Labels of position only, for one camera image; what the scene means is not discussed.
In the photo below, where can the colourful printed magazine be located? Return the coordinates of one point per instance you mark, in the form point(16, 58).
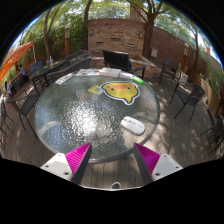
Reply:
point(86, 72)

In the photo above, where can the grey wicker armchair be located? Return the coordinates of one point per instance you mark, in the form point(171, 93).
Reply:
point(78, 66)

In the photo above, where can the grey wall utility box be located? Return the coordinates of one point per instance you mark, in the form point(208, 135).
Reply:
point(154, 53)

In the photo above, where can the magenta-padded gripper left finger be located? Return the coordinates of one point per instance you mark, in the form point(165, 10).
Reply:
point(74, 160)

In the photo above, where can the person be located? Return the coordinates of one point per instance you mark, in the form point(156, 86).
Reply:
point(22, 70)

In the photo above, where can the white printed label strip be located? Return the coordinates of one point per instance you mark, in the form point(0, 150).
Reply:
point(64, 78)

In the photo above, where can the orange patio umbrella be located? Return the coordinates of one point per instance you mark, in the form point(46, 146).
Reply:
point(13, 57)

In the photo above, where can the black slatted armchair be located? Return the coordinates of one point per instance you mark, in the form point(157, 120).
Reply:
point(116, 60)

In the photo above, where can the forked tree trunk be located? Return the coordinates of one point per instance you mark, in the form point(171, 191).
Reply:
point(148, 36)

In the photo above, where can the dark round patio table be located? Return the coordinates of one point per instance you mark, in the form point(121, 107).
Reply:
point(45, 70)

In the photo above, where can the black mesh patio chair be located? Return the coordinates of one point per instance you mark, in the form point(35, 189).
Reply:
point(195, 95)
point(216, 133)
point(26, 103)

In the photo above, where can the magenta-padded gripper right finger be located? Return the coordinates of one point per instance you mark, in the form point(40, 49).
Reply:
point(150, 160)

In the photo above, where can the yellow duck-shaped mouse pad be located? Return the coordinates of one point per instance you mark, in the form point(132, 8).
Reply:
point(120, 91)

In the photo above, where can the small white blue book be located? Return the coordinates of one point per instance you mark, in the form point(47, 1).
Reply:
point(126, 75)

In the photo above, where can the white computer mouse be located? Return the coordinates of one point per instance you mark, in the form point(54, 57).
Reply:
point(132, 125)

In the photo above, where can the black metal patio chair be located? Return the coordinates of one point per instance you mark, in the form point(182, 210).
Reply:
point(169, 66)

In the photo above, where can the wooden lamp post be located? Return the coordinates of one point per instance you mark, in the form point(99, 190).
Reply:
point(185, 56)
point(67, 40)

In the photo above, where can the small yellow card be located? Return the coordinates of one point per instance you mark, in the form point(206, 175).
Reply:
point(94, 89)

